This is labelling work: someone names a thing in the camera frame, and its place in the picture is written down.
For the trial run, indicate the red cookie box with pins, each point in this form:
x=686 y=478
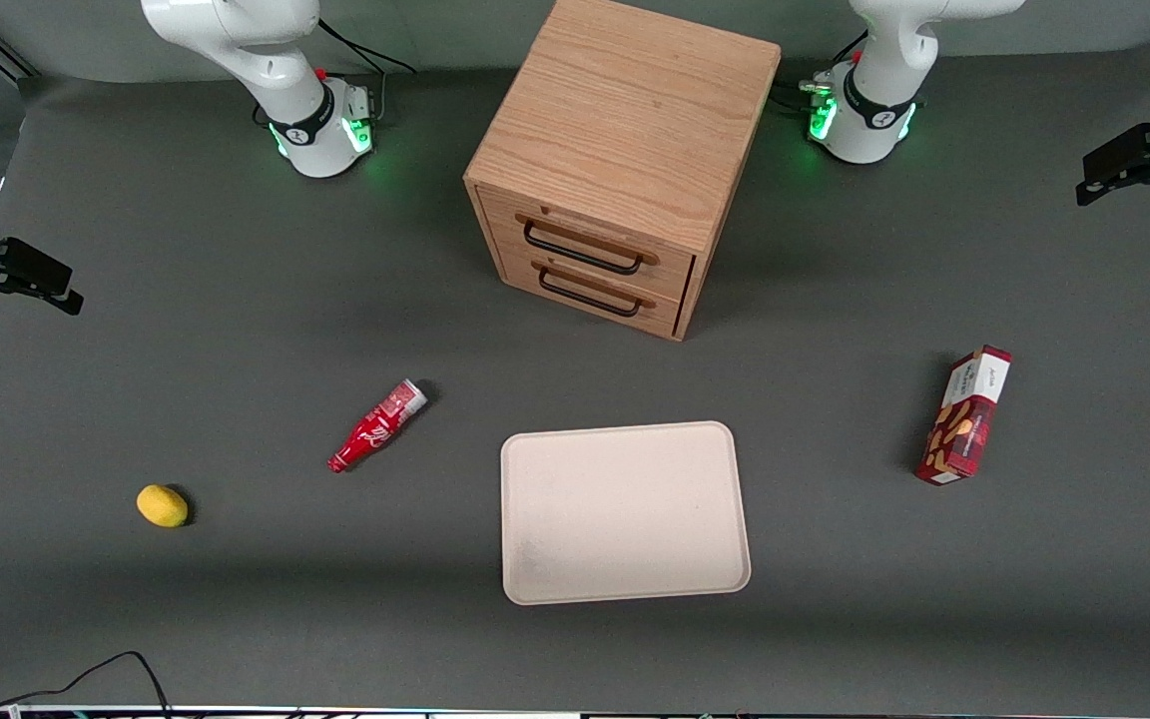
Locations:
x=964 y=424

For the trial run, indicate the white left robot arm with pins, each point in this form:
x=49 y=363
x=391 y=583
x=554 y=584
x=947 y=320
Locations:
x=884 y=60

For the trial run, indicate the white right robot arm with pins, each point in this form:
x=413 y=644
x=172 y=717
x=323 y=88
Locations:
x=236 y=40

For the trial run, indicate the beige rectangular tray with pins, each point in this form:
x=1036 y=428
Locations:
x=623 y=511

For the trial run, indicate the yellow lemon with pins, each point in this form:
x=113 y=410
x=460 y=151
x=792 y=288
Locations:
x=162 y=505

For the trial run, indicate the red cola bottle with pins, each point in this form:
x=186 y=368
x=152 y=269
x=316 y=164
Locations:
x=375 y=427

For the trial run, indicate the wooden drawer cabinet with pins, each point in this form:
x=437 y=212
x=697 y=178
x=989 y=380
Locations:
x=625 y=100

